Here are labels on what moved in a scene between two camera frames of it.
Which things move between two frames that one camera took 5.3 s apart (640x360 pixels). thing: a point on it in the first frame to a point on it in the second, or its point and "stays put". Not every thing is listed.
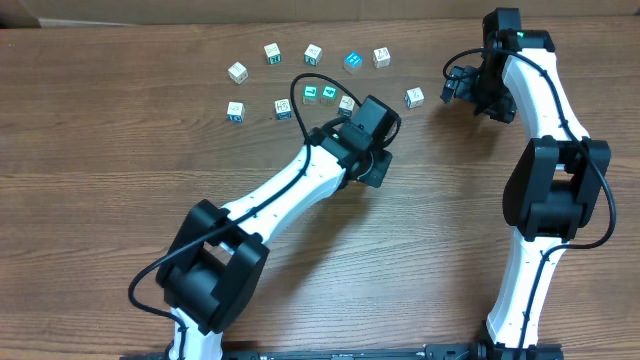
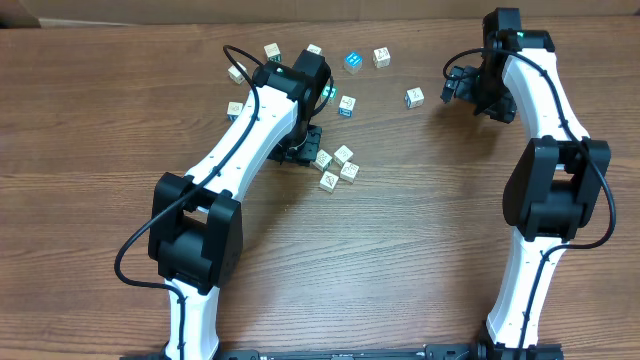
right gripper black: x=454 y=88 stays put
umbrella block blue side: x=346 y=106 stays put
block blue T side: x=414 y=97 stays put
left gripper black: x=376 y=173 to x=298 y=148
